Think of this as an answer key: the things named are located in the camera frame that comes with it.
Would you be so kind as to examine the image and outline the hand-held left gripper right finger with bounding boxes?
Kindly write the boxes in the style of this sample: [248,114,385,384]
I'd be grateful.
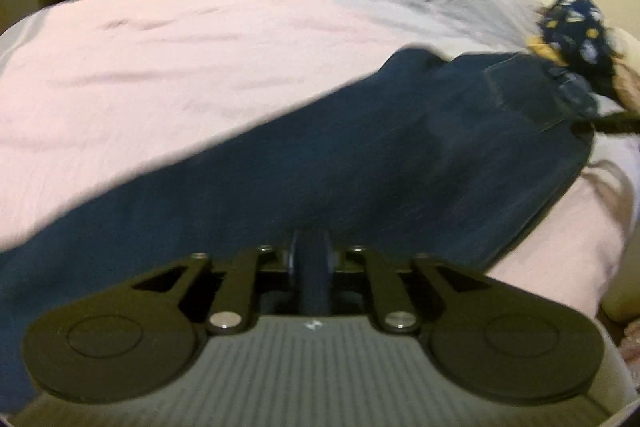
[327,229,491,335]

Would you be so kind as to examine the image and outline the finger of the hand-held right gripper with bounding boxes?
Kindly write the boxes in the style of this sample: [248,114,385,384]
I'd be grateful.
[570,111,640,136]

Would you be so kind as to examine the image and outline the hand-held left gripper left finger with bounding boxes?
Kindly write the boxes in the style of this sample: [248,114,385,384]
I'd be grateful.
[132,229,301,335]

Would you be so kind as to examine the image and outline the dark blue denim jeans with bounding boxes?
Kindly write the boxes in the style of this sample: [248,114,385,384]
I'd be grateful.
[0,48,601,413]

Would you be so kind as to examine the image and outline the tan pink garment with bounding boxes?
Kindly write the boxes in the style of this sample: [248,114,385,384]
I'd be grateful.
[612,59,640,110]

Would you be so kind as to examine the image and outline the navy cartoon print fleece garment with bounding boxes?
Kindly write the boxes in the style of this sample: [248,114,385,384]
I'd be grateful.
[537,0,626,80]

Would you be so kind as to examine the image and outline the yellow garment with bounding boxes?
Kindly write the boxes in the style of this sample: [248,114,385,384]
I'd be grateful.
[525,36,568,66]

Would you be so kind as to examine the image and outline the bed with striped cover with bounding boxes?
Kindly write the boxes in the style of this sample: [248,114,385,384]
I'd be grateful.
[0,0,640,323]

